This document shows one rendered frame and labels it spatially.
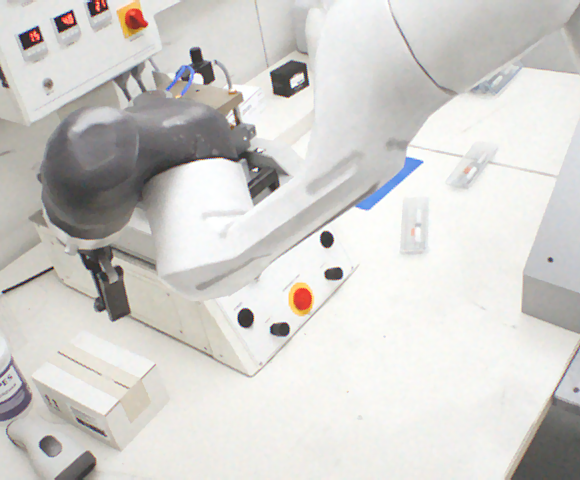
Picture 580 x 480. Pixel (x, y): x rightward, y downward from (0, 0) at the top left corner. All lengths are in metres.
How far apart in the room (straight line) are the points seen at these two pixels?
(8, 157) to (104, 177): 1.11
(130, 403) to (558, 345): 0.69
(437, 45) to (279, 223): 0.18
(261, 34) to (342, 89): 1.69
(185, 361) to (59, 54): 0.57
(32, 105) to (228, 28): 0.93
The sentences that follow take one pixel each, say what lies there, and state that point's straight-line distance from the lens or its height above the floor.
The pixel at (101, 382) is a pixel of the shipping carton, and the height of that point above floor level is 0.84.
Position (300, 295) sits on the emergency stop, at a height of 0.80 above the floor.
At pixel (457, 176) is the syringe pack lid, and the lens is 1.60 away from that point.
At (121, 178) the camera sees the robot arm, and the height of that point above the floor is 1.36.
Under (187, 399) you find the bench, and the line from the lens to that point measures 1.23.
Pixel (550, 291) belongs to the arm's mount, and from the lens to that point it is 1.23.
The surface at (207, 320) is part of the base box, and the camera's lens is 1.20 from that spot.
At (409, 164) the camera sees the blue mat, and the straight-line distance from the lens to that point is 1.70.
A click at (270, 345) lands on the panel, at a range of 1.24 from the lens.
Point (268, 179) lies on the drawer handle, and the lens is 1.23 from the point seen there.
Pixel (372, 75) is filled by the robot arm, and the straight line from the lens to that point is 0.51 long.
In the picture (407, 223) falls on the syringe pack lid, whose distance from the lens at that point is 1.47.
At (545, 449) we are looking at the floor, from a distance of 2.05.
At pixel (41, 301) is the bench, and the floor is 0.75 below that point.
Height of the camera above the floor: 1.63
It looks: 36 degrees down
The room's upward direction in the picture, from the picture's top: 11 degrees counter-clockwise
